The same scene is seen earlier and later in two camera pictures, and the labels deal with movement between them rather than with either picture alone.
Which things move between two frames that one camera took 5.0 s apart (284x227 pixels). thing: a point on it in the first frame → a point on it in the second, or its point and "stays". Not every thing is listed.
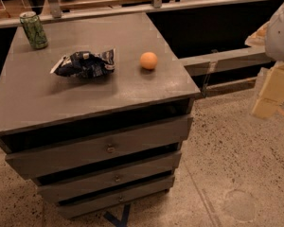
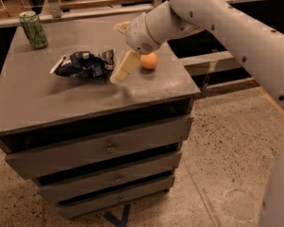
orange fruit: x=149 y=60 stays
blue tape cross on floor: x=123 y=220 stays
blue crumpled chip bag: x=86 y=63 stays
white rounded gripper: x=281 y=35 → x=138 y=32
